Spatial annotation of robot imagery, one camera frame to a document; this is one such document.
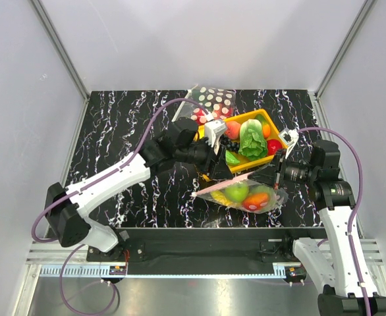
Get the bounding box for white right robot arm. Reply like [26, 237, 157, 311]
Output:
[249, 140, 386, 315]

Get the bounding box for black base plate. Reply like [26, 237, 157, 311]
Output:
[86, 227, 327, 263]

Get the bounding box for polka dot zip bag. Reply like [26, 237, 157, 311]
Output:
[172, 85, 236, 125]

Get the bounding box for purple cable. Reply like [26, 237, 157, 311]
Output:
[296, 127, 372, 316]
[31, 98, 217, 244]

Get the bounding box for fake peach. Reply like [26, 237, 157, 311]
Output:
[225, 121, 241, 140]

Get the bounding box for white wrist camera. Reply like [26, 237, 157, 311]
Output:
[204, 119, 227, 155]
[278, 128, 299, 158]

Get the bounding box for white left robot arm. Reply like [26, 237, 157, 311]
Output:
[44, 117, 233, 261]

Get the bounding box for red fake tomato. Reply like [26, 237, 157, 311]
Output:
[267, 139, 283, 156]

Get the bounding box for green fake cabbage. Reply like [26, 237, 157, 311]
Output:
[238, 119, 267, 161]

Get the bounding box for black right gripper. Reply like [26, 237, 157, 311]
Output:
[248, 148, 318, 190]

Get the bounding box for green fake cucumber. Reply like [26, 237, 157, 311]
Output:
[225, 150, 240, 166]

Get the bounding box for small fake carrot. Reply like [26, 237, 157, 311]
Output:
[262, 121, 271, 139]

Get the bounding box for yellow fake banana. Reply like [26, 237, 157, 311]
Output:
[210, 190, 231, 207]

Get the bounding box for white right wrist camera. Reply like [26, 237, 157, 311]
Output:
[278, 128, 299, 158]

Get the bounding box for green fake leaf vegetable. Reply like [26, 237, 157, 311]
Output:
[250, 184, 275, 201]

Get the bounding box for green fake apple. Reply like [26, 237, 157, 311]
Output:
[224, 182, 249, 203]

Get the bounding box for yellow plastic bin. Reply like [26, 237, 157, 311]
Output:
[212, 104, 287, 174]

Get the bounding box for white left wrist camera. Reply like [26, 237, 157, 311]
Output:
[204, 119, 227, 155]

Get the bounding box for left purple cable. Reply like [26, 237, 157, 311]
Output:
[31, 98, 217, 244]

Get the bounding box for fake black grapes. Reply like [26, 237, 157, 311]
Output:
[220, 135, 240, 153]

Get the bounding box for clear zip top bag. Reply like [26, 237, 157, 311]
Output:
[191, 166, 289, 214]

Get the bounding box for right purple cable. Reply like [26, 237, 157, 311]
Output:
[296, 127, 372, 316]

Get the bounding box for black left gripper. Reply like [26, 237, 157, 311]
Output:
[175, 135, 233, 180]

